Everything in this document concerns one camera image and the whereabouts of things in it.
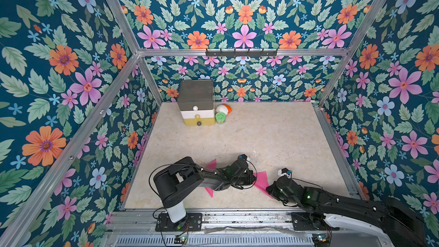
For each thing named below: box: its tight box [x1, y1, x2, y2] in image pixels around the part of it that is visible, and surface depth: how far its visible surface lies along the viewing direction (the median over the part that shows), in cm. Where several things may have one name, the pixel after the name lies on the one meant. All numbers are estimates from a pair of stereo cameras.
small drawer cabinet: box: [177, 78, 216, 127], surface depth 105 cm
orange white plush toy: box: [216, 103, 233, 115], surface depth 113 cm
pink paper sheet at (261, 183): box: [252, 170, 274, 199], surface depth 88 cm
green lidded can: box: [214, 111, 227, 125], surface depth 109 cm
